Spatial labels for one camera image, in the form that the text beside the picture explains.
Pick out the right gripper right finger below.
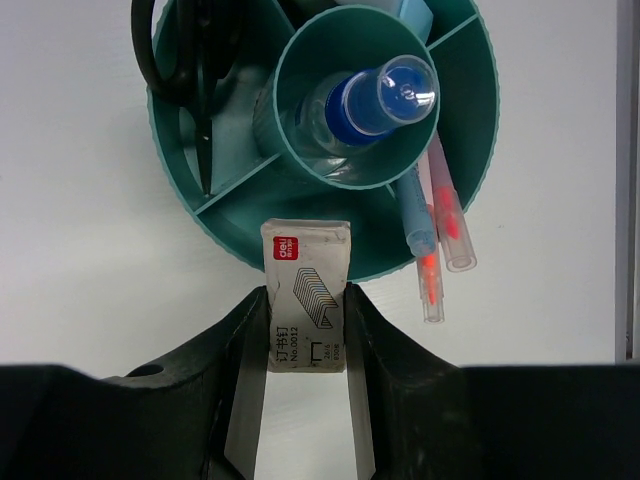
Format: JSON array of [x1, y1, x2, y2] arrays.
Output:
[[344, 284, 639, 479]]

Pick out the black handled scissors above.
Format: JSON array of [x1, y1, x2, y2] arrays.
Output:
[[131, 0, 246, 195]]

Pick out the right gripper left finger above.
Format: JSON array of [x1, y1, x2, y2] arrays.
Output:
[[1, 287, 269, 479]]

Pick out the white staple box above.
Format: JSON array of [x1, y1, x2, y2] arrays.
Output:
[[261, 219, 351, 373]]

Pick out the blue highlighter marker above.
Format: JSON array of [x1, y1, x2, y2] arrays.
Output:
[[336, 0, 434, 43]]

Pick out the teal round organizer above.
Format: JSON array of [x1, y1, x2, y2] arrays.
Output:
[[131, 1, 500, 281]]

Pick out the orange thin pen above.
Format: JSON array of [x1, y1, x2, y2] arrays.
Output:
[[395, 166, 444, 324]]

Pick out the clear bottle blue cap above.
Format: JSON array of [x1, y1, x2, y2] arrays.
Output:
[[276, 55, 440, 180]]

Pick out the purple pen red tip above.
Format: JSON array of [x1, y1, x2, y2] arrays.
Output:
[[427, 133, 477, 273]]

